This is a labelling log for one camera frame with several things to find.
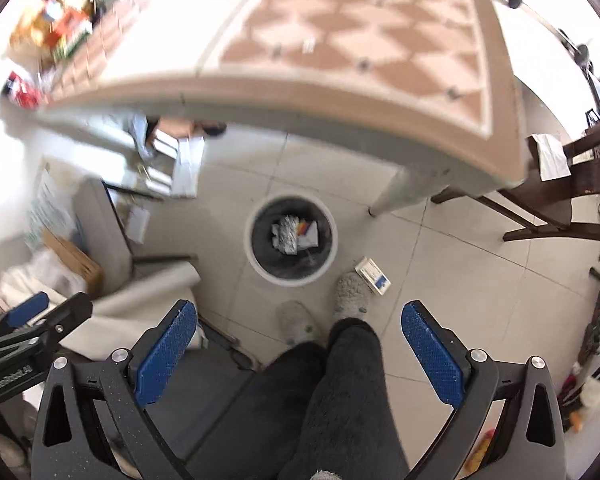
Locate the white dining table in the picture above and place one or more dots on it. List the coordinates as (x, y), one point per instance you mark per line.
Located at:
(410, 185)

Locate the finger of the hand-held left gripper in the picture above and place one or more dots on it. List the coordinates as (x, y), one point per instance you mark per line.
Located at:
(62, 316)
(27, 308)

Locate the colourful small packet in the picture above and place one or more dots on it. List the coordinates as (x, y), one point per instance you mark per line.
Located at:
(308, 232)

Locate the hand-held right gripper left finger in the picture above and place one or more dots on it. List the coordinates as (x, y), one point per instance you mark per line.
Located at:
(167, 355)

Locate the white round trash bin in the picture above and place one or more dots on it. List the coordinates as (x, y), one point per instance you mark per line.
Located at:
(260, 270)

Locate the dark wooden chair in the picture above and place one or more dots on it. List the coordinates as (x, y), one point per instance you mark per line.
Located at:
(595, 170)

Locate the white tissue paper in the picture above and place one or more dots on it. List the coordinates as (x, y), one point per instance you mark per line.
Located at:
(550, 152)

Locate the person's right leg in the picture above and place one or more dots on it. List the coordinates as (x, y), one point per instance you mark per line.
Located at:
(350, 400)

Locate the silver foil wrapper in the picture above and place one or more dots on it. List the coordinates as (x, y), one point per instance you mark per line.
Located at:
(285, 237)

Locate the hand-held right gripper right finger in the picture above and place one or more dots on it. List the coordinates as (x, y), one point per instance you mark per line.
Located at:
(432, 355)

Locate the grey upholstered chair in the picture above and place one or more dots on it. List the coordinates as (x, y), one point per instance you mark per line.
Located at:
(102, 230)

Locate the green and white box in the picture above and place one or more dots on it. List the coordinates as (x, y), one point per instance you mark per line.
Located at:
(70, 46)

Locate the brown checkered tablecloth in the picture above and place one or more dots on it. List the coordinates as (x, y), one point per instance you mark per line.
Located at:
(330, 35)

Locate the person's left leg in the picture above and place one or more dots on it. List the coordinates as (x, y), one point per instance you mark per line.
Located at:
(290, 375)

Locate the white padded seat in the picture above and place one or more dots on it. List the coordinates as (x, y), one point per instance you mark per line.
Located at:
(145, 290)

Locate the person's leg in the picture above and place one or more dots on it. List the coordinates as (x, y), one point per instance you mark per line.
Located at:
(290, 375)
(350, 400)

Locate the grey fluffy slipper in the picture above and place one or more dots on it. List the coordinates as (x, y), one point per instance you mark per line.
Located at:
(352, 292)
(295, 322)

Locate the orange box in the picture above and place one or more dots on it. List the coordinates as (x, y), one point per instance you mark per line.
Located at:
(72, 22)

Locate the white and blue box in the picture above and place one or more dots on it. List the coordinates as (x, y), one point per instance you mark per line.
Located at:
(373, 275)

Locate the brown paper bag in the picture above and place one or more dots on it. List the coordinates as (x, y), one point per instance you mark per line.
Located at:
(175, 127)

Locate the brown cardboard piece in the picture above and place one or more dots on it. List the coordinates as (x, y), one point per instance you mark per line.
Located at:
(75, 260)

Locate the white woven printed bag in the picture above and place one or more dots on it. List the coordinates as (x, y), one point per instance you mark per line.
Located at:
(50, 210)

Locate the pile of white clothes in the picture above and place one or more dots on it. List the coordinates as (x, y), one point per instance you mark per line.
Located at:
(25, 280)

